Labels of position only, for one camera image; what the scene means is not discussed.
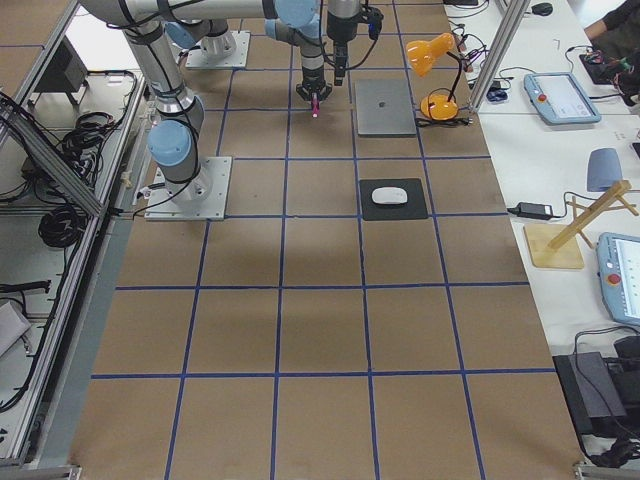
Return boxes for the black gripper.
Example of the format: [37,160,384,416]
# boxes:
[327,0,361,63]
[296,44,348,102]

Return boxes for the pink highlighter pen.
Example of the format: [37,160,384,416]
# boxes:
[311,92,320,118]

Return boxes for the white computer mouse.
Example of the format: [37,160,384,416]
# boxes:
[371,186,408,206]

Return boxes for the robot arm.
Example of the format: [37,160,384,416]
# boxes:
[82,1,368,203]
[165,1,332,116]

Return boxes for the black mousepad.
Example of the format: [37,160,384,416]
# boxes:
[359,178,428,221]

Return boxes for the grey closed laptop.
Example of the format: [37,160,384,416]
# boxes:
[355,79,416,138]

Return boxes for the orange desk lamp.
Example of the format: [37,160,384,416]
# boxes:
[405,33,462,122]

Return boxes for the blue teach pendant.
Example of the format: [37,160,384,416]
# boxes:
[596,232,639,326]
[523,72,601,126]

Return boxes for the black power adapter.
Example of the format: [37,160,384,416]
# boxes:
[515,202,554,220]

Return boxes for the wooden stand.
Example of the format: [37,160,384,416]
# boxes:
[524,179,639,270]

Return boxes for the grey chair back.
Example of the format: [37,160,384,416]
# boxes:
[586,148,622,192]

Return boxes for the black box device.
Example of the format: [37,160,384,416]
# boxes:
[553,352,627,438]

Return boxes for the black lamp power cable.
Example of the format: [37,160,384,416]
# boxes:
[415,113,475,128]

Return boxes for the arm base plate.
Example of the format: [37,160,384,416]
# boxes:
[186,30,251,70]
[143,156,232,221]

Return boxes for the aluminium frame post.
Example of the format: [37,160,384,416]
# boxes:
[469,0,530,113]

